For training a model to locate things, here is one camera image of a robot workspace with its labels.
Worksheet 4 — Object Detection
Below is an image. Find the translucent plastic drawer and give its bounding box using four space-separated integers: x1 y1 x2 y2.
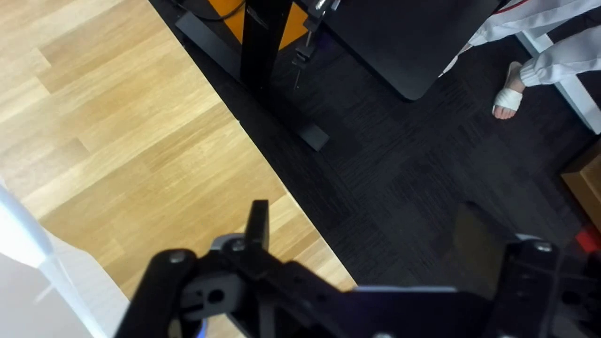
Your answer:
0 181 129 338

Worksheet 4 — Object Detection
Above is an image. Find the person in white clothes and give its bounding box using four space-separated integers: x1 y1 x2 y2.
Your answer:
437 0 601 121

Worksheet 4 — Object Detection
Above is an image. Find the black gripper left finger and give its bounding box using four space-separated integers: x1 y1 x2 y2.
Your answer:
244 200 270 253

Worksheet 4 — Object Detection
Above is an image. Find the brown cardboard box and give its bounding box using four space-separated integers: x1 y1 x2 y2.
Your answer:
559 140 601 234

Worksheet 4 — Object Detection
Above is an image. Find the black metal stand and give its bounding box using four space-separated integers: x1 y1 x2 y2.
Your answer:
174 0 330 153

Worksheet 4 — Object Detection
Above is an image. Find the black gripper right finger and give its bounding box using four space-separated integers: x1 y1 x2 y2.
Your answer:
450 202 522 298

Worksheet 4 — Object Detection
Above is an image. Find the black rounded panel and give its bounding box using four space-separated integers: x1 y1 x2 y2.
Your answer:
311 0 505 102

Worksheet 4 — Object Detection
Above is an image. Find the white desk leg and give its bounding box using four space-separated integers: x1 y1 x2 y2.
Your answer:
514 31 601 138

